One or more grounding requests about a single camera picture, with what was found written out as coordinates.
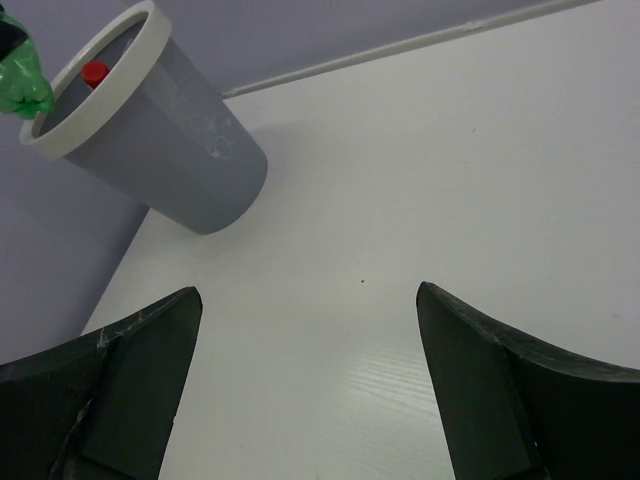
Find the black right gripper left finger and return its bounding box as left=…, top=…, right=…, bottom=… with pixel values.
left=1, top=287, right=202, bottom=479

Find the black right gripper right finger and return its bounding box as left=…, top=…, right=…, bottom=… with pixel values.
left=416, top=282, right=639, bottom=479

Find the green plastic bottle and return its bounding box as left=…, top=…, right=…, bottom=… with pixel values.
left=1, top=7, right=55, bottom=120

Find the red label clear bottle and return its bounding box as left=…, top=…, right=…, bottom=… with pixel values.
left=81, top=60, right=110, bottom=89

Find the grey bin white rim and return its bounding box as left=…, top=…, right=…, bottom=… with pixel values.
left=19, top=1, right=268, bottom=235

